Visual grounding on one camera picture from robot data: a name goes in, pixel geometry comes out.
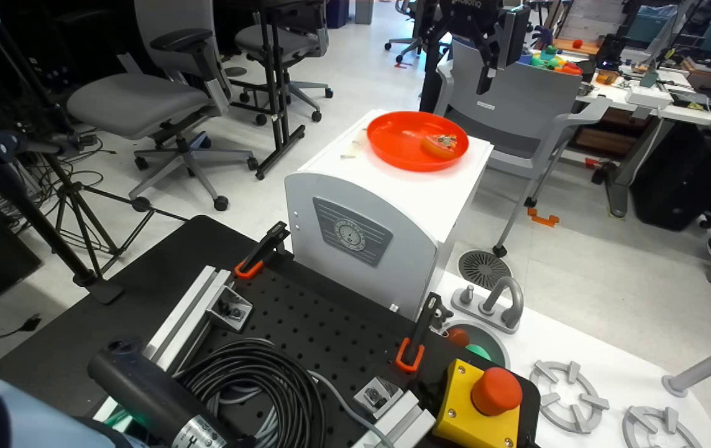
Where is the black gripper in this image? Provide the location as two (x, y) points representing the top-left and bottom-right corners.
(436, 0), (535, 97)

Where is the pizza slice toy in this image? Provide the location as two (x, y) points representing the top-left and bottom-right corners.
(417, 128), (462, 159)

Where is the orange round plate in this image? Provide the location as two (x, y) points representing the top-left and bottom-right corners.
(366, 108), (472, 174)

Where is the grey toy faucet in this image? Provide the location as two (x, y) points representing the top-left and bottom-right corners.
(451, 271), (528, 336)

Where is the round toy sink bowl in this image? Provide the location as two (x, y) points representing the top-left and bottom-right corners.
(439, 321), (509, 368)

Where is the grey toy stove burner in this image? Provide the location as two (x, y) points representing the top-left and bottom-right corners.
(528, 357), (612, 436)
(618, 402), (702, 448)

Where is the grey plastic wheeled chair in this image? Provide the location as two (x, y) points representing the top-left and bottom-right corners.
(439, 39), (614, 261)

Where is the teal office chair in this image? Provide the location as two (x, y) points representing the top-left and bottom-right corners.
(384, 0), (426, 69)

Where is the white desk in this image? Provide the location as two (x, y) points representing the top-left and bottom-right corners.
(575, 65), (711, 219)

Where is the white cube box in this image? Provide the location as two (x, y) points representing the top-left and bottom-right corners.
(280, 106), (498, 321)

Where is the black bin under desk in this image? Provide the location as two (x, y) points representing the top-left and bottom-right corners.
(628, 132), (711, 233)

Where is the dark office chair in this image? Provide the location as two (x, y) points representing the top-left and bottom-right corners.
(232, 0), (338, 126)

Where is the yellow emergency stop button box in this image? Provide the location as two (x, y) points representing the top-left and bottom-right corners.
(430, 356), (528, 448)

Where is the grey metal pole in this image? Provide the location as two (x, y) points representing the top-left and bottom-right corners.
(662, 331), (711, 397)

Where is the grey fabric office chair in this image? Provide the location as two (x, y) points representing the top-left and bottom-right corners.
(64, 0), (260, 213)

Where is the black tripod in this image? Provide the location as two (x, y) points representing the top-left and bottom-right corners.
(0, 152), (192, 288)

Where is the black cylinder silver cap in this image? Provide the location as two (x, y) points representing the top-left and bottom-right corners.
(88, 346), (229, 448)

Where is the orange floor tape bracket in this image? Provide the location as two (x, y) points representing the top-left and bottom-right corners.
(525, 204), (563, 228)

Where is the black desk leg frame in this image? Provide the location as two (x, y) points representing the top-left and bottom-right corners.
(251, 0), (311, 181)

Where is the black clamp orange handle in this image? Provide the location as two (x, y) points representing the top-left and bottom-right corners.
(393, 291), (452, 378)
(232, 219), (294, 284)

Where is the silver corner bracket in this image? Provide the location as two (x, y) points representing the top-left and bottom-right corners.
(354, 376), (408, 417)
(210, 288), (253, 331)

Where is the aluminium extrusion rail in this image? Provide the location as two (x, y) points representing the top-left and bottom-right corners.
(140, 264), (237, 376)
(350, 386), (439, 448)

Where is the black cable coil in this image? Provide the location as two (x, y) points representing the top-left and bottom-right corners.
(177, 336), (326, 448)

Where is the black floor cable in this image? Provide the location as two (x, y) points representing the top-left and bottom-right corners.
(0, 284), (43, 376)

